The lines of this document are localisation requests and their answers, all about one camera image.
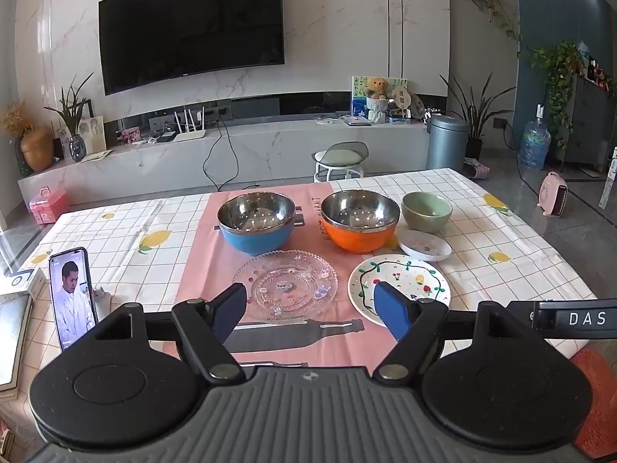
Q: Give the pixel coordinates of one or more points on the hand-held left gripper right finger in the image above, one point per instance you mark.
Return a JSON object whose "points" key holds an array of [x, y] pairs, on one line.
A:
{"points": [[390, 308]]}

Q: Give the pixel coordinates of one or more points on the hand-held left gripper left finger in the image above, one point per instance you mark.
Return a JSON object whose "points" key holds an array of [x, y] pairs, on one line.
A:
{"points": [[231, 308]]}

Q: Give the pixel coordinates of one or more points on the painted white ceramic plate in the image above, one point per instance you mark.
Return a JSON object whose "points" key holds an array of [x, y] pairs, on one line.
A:
{"points": [[409, 275]]}

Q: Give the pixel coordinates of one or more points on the clear glass plate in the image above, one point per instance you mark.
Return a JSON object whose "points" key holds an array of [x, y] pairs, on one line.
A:
{"points": [[284, 289]]}

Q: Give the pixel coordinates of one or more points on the blue steel bowl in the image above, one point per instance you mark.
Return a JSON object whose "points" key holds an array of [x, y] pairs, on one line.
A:
{"points": [[255, 243]]}

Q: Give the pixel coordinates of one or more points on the small white sticker plate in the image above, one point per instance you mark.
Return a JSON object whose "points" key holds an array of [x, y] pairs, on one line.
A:
{"points": [[424, 247]]}

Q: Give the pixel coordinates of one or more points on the orange steel bowl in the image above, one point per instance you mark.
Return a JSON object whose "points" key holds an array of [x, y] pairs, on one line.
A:
{"points": [[359, 241]]}

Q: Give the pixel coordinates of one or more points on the pink printed table runner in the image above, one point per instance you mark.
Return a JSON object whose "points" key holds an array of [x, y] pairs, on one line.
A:
{"points": [[202, 260]]}

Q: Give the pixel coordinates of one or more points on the red fuzzy cushion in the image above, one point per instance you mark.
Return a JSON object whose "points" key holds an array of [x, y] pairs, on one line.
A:
{"points": [[597, 395]]}

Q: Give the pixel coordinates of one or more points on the green ceramic bowl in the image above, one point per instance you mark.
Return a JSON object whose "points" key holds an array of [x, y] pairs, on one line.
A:
{"points": [[424, 222]]}

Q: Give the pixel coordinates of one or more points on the pink space heater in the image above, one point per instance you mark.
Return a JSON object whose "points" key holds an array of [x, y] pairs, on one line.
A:
{"points": [[549, 193]]}

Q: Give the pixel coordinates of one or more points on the checked lemon print tablecloth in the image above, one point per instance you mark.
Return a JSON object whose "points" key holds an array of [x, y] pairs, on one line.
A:
{"points": [[120, 231]]}

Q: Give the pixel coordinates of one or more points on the smartphone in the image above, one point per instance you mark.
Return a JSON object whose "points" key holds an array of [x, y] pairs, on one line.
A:
{"points": [[72, 299]]}

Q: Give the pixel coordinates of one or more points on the white stool with green seat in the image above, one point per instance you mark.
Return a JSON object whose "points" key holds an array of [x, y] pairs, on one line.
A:
{"points": [[340, 156]]}

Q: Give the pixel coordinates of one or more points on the white marble tv cabinet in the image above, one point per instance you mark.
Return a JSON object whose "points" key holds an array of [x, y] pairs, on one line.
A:
{"points": [[270, 149]]}

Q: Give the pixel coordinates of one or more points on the pink patterned bag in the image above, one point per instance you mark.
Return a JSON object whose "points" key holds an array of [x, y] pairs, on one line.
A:
{"points": [[477, 169]]}

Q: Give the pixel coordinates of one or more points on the grey round trash can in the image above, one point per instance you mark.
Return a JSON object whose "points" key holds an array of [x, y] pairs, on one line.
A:
{"points": [[446, 147]]}

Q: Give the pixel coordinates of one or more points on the blue water jug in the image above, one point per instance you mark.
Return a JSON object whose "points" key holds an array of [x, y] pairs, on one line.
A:
{"points": [[535, 147]]}

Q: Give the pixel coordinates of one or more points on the white router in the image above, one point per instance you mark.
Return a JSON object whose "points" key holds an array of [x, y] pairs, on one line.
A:
{"points": [[190, 136]]}

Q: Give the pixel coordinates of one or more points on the silver laptop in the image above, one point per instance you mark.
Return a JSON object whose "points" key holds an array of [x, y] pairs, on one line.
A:
{"points": [[357, 121]]}

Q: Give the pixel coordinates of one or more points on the grey cabinet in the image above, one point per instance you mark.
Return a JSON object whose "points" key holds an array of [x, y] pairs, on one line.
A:
{"points": [[588, 120]]}

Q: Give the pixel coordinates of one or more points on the decorative round plate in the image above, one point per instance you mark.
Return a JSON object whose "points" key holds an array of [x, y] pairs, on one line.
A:
{"points": [[417, 106]]}

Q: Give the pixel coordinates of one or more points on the green blue painting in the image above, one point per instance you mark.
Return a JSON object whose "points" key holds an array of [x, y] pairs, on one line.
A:
{"points": [[359, 101]]}

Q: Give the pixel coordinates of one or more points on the pink storage box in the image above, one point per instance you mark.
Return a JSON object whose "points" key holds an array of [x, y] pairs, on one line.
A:
{"points": [[48, 205]]}

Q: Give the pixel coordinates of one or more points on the tall leaf potted plant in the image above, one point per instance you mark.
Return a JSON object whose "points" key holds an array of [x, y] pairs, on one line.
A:
{"points": [[475, 115]]}

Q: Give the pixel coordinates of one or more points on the round paper fan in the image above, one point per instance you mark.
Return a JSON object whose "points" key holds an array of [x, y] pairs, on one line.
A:
{"points": [[399, 98]]}

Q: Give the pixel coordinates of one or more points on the white carton box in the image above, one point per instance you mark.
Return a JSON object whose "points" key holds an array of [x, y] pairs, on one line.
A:
{"points": [[21, 279]]}

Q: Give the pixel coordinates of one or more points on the silver framed tablet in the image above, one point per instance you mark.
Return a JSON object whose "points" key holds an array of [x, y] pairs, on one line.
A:
{"points": [[14, 337]]}

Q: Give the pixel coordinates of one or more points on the teddy bear bouquet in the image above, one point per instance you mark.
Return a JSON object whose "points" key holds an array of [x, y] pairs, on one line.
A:
{"points": [[377, 88]]}

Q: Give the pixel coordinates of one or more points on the green plant in dark vase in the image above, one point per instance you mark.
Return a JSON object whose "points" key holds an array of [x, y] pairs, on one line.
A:
{"points": [[77, 147]]}

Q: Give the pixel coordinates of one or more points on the brown round vase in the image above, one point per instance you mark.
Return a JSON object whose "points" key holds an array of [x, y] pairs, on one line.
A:
{"points": [[37, 149]]}

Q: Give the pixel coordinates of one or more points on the ivy plant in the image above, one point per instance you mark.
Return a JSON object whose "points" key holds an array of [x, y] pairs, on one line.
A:
{"points": [[559, 67]]}

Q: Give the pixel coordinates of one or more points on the dried orange flowers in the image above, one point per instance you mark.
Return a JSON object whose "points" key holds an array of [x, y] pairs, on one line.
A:
{"points": [[14, 120]]}

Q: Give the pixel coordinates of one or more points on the hanging vine plant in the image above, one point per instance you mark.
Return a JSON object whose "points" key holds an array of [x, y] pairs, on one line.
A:
{"points": [[491, 2]]}

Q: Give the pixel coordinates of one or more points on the photo frame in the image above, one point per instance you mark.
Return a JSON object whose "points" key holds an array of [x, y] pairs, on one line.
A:
{"points": [[94, 132]]}

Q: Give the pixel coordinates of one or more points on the wall television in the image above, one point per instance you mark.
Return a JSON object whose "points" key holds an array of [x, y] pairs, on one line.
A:
{"points": [[193, 29]]}

